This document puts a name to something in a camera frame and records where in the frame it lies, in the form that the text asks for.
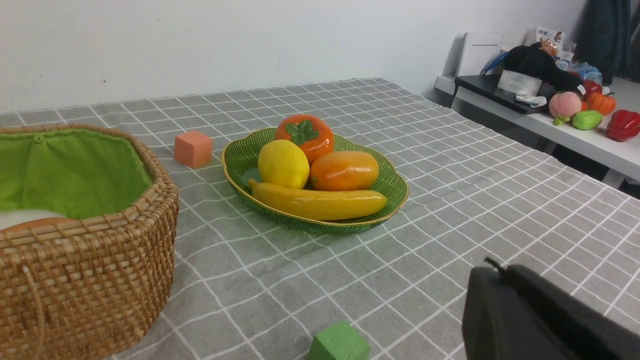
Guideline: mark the red bell pepper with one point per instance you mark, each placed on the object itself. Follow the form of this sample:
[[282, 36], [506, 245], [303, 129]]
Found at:
[[623, 126]]

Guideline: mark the white radish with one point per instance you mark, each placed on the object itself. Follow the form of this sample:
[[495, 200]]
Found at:
[[10, 217]]

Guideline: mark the green foam cube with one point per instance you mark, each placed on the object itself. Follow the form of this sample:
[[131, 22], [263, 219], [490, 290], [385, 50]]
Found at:
[[339, 341]]

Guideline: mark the white side table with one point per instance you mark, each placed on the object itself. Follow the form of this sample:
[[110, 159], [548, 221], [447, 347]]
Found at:
[[622, 158]]

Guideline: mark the pink peach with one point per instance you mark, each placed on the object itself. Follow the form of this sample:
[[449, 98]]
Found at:
[[563, 106]]

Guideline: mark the brown potato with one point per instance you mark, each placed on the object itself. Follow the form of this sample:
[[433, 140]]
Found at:
[[35, 223]]

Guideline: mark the orange foam cube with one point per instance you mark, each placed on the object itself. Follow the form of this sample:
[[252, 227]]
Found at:
[[193, 149]]

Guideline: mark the orange persimmon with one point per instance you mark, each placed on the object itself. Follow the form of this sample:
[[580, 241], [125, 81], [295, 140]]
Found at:
[[310, 133]]

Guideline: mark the white box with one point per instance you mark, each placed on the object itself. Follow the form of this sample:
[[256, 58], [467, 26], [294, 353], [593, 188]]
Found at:
[[479, 49]]

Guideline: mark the yellow banana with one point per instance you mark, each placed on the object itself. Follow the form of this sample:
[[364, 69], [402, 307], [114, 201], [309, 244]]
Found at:
[[318, 205]]

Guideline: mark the green leaf glass plate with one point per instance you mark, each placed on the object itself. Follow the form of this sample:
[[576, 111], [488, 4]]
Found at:
[[240, 164]]

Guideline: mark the woven wicker basket green lining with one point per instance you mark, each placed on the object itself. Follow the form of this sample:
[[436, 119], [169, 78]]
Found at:
[[93, 286]]

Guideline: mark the orange mango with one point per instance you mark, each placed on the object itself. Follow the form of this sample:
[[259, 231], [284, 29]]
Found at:
[[344, 171]]

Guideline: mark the black bag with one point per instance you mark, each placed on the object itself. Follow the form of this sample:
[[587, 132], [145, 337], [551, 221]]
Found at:
[[534, 62]]

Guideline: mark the small orange pumpkin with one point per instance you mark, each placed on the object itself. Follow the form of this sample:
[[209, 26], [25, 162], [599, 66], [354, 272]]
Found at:
[[604, 104]]

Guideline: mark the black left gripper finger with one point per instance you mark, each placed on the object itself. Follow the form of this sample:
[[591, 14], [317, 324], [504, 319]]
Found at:
[[512, 313]]

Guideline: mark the green toy fruit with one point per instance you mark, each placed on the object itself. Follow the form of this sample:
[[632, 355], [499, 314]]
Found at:
[[587, 120]]

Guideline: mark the yellow lemon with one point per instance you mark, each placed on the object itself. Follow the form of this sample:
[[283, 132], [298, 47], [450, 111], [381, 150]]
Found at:
[[282, 163]]

